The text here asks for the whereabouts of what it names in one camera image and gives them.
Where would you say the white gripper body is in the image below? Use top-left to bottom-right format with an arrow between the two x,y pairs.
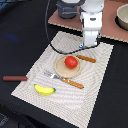
80,12 -> 102,47

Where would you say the red toy tomato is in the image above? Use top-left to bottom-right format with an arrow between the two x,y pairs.
65,56 -> 78,69

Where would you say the yellow toy banana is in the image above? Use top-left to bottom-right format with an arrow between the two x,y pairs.
34,84 -> 56,95

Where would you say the brown toy sausage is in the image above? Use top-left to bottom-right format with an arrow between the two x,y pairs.
3,76 -> 27,81

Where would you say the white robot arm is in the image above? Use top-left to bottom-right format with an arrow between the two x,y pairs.
62,0 -> 105,47

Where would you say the beige bowl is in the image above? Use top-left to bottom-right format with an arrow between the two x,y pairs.
117,4 -> 128,30

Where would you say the grey toy pot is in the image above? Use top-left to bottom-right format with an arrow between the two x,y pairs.
56,1 -> 78,19

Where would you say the tan round plate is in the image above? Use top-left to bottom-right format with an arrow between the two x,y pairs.
54,55 -> 81,78

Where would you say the beige woven placemat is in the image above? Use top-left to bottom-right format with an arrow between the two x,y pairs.
10,30 -> 114,128

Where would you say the knife with orange handle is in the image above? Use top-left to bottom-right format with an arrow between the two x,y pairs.
76,55 -> 96,63

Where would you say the fork with orange handle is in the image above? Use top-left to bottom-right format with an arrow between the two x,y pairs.
43,70 -> 84,89

